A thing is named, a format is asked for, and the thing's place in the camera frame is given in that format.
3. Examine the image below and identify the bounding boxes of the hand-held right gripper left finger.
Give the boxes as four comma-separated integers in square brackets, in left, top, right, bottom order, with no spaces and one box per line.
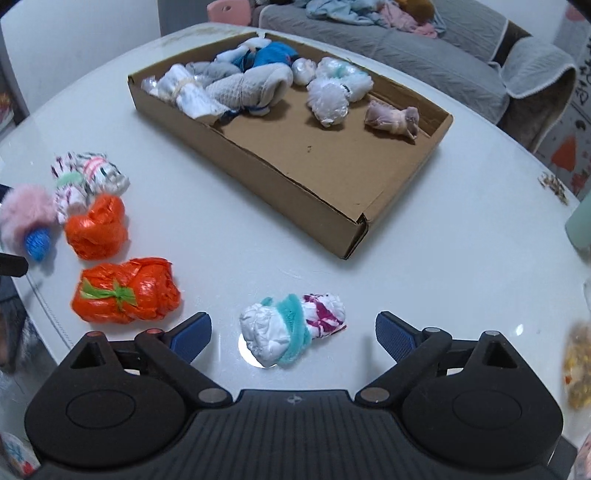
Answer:
[69,311,233,409]

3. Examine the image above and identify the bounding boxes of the grey quilted sofa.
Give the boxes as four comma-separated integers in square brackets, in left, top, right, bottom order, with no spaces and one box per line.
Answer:
[259,0,578,153]

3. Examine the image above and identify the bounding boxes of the white and teal bag bundle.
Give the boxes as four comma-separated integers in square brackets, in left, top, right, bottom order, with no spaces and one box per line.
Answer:
[316,56,374,100]

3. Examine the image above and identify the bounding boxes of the blue sock roll pink band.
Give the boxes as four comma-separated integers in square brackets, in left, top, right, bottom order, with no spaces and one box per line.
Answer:
[252,42,301,70]

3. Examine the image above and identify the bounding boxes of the round white bag bundle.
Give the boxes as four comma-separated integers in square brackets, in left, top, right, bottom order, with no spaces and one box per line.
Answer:
[307,78,350,128]

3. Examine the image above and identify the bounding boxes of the orange bag bundle green tie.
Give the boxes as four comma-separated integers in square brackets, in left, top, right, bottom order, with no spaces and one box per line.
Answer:
[71,257,182,324]

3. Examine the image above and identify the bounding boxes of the white bag bundle teal band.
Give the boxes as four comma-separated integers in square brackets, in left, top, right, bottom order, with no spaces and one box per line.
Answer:
[240,293,347,369]

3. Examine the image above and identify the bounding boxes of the small orange bag bundle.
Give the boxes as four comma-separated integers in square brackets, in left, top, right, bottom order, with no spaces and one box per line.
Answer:
[65,194,129,260]

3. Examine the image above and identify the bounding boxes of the white cloth roll beige band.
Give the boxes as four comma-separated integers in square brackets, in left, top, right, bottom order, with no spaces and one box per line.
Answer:
[141,64,232,123]

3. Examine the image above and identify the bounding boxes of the patterned white sock roll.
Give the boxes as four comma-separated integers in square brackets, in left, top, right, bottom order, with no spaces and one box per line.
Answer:
[50,151,131,225]

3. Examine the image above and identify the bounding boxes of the grey sock roll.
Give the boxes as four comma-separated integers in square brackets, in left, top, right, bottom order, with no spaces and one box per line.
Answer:
[187,61,242,86]

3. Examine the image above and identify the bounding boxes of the clear bag of yellow snacks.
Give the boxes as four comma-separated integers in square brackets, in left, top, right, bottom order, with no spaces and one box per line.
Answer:
[562,323,591,409]

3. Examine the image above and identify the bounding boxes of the pale purple bag bundle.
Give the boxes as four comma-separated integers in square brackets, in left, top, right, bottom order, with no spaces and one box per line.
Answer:
[365,100,422,144]

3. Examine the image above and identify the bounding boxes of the brown plush toy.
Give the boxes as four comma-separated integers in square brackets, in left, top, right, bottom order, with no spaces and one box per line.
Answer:
[397,0,435,21]

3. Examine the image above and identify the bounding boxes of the small white bag bundle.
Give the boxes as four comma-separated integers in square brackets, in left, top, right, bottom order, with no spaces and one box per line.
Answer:
[292,58,317,86]

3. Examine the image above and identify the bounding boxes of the blue and white sock roll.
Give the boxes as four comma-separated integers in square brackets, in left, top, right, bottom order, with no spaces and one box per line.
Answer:
[215,38,273,70]

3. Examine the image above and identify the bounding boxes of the light blue garment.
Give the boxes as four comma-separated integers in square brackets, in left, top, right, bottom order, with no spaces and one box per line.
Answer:
[307,0,393,26]

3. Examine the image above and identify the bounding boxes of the pink plastic stool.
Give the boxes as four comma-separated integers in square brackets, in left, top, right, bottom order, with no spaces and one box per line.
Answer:
[208,0,252,25]

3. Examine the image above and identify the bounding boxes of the shallow cardboard box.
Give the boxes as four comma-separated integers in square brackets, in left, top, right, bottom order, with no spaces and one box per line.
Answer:
[127,30,454,260]

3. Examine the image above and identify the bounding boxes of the pale green cup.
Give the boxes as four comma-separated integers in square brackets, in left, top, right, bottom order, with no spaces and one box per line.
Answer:
[566,191,591,252]

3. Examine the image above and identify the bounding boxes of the pink garment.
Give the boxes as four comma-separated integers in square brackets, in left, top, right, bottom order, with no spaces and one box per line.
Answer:
[381,0,438,38]

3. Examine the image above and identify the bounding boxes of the pink fluffy sock roll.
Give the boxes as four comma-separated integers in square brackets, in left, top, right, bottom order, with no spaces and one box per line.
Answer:
[0,185,58,264]

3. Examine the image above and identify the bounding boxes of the large white knit sock roll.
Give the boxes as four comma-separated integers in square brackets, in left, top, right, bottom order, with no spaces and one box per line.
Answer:
[205,63,294,116]

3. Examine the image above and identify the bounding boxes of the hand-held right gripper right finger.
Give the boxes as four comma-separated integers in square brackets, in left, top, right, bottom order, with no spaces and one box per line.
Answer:
[355,311,521,408]

